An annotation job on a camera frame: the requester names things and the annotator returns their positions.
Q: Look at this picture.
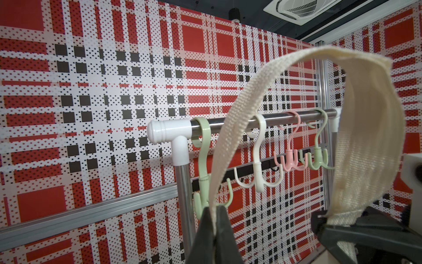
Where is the pink plastic hook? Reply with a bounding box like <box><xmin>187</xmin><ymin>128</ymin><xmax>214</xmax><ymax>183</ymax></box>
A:
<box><xmin>273</xmin><ymin>111</ymin><xmax>308</xmax><ymax>172</ymax></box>

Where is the black wall hook rail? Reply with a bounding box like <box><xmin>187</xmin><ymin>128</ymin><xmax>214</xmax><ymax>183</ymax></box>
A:
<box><xmin>191</xmin><ymin>147</ymin><xmax>314</xmax><ymax>191</ymax></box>

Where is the white plastic hook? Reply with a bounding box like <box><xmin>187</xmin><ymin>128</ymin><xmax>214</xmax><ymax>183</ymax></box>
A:
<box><xmin>233</xmin><ymin>113</ymin><xmax>284</xmax><ymax>194</ymax></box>

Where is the light green hook left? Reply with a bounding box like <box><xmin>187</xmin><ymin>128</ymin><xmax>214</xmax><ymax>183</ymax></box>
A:
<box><xmin>190</xmin><ymin>117</ymin><xmax>234</xmax><ymax>221</ymax></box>

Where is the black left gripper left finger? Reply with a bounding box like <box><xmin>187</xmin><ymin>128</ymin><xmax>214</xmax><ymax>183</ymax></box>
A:
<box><xmin>185</xmin><ymin>207</ymin><xmax>215</xmax><ymax>264</ymax></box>

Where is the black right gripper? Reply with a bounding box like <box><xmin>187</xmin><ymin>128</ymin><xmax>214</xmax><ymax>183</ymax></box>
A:
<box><xmin>311</xmin><ymin>207</ymin><xmax>422</xmax><ymax>264</ymax></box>

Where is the cream fabric bag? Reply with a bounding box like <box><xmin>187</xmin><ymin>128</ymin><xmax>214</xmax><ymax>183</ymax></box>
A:
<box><xmin>208</xmin><ymin>46</ymin><xmax>406</xmax><ymax>264</ymax></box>

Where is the ceiling air conditioner vent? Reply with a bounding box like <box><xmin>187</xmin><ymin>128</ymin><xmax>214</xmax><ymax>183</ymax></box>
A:
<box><xmin>263</xmin><ymin>0</ymin><xmax>341</xmax><ymax>26</ymax></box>

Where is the white and steel garment rack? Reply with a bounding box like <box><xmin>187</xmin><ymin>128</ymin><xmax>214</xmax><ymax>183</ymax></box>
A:
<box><xmin>147</xmin><ymin>110</ymin><xmax>323</xmax><ymax>258</ymax></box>

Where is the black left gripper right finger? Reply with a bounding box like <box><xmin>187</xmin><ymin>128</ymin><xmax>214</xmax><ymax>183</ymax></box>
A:
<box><xmin>215</xmin><ymin>206</ymin><xmax>244</xmax><ymax>264</ymax></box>

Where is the light green hook right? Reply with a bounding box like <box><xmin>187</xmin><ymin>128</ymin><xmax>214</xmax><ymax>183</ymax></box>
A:
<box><xmin>298</xmin><ymin>108</ymin><xmax>334</xmax><ymax>171</ymax></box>

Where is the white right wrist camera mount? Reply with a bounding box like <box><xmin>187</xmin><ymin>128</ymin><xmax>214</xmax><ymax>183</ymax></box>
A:
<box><xmin>401</xmin><ymin>153</ymin><xmax>422</xmax><ymax>235</ymax></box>

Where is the light green hook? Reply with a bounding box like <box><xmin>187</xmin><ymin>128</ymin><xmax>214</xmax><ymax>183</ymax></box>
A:
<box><xmin>298</xmin><ymin>108</ymin><xmax>334</xmax><ymax>171</ymax></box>
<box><xmin>190</xmin><ymin>117</ymin><xmax>234</xmax><ymax>221</ymax></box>

